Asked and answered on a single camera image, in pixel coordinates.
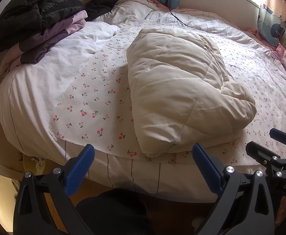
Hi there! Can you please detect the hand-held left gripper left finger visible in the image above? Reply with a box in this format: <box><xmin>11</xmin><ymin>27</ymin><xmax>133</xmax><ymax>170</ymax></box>
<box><xmin>13</xmin><ymin>144</ymin><xmax>102</xmax><ymax>235</ymax></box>

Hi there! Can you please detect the cream quilted coat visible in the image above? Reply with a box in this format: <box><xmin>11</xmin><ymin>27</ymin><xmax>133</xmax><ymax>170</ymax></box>
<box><xmin>126</xmin><ymin>28</ymin><xmax>257</xmax><ymax>158</ymax></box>

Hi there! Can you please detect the black cable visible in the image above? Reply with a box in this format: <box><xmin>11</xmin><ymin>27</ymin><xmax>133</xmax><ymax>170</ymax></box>
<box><xmin>136</xmin><ymin>0</ymin><xmax>198</xmax><ymax>29</ymax></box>

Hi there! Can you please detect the person's dark trouser leg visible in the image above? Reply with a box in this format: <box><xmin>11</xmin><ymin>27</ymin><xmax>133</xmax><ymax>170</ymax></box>
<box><xmin>75</xmin><ymin>188</ymin><xmax>156</xmax><ymax>235</ymax></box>

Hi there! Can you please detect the cherry print white quilt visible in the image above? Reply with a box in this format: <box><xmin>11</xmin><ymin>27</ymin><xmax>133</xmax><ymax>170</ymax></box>
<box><xmin>0</xmin><ymin>0</ymin><xmax>286</xmax><ymax>204</ymax></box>

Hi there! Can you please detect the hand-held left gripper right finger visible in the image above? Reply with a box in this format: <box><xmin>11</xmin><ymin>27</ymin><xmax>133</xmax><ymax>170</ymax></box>
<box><xmin>192</xmin><ymin>142</ymin><xmax>276</xmax><ymax>235</ymax></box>

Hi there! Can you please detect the black crumpled jacket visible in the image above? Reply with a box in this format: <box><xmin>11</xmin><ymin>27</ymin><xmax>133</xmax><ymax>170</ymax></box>
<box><xmin>84</xmin><ymin>0</ymin><xmax>146</xmax><ymax>21</ymax></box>

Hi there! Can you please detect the black puffer jacket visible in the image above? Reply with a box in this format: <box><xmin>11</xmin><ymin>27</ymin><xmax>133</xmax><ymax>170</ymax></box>
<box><xmin>0</xmin><ymin>0</ymin><xmax>86</xmax><ymax>56</ymax></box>

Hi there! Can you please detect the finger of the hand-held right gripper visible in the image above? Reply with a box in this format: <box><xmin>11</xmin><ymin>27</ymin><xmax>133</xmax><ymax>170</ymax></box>
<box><xmin>269</xmin><ymin>128</ymin><xmax>286</xmax><ymax>153</ymax></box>
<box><xmin>245</xmin><ymin>141</ymin><xmax>282</xmax><ymax>170</ymax></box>

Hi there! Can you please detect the lilac folded garment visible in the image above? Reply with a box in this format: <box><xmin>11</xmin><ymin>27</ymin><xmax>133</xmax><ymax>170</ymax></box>
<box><xmin>0</xmin><ymin>10</ymin><xmax>89</xmax><ymax>77</ymax></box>

